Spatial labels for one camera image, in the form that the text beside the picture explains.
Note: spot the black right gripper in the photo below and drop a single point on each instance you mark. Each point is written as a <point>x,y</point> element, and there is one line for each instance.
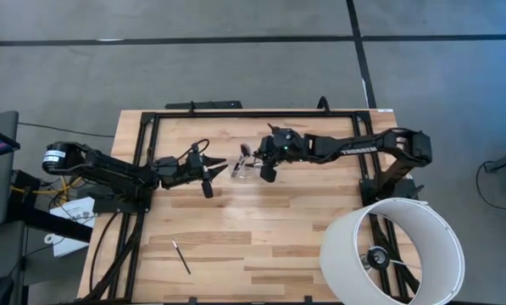
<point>269,159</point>

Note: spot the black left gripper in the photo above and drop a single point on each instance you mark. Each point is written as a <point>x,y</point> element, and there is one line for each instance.
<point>180,173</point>

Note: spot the black makeup brush silver ferrule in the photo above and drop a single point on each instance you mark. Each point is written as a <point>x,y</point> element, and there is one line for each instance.
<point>245,149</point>

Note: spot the clear plastic container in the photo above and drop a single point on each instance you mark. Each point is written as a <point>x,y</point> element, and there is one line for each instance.
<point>248,171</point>

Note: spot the thin black makeup brush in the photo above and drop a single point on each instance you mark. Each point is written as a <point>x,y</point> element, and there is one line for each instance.
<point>181,256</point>

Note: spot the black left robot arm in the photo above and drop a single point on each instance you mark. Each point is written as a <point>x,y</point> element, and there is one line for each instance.
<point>108,169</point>

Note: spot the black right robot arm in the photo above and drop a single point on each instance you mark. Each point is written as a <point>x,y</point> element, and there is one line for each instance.
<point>354,149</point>

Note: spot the black power strip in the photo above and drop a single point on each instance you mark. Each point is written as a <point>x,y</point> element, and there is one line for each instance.
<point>201,104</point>

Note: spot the white round lamp shade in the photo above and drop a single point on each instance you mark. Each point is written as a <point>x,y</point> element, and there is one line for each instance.
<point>341,254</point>

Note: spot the white printed paper sheet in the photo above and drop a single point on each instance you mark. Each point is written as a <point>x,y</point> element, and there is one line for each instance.
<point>72,209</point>

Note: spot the black lamp socket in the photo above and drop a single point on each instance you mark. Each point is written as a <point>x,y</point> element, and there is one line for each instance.
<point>378,258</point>

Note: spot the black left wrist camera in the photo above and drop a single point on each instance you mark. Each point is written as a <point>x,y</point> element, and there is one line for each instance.
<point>195,156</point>

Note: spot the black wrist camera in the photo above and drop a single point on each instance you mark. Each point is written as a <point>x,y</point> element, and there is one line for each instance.
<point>195,156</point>
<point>288,137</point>

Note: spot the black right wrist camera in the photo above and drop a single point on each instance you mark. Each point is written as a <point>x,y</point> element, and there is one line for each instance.
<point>288,137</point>

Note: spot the black aluminium table frame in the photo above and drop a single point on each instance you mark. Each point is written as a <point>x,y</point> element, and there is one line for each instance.
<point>151,127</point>

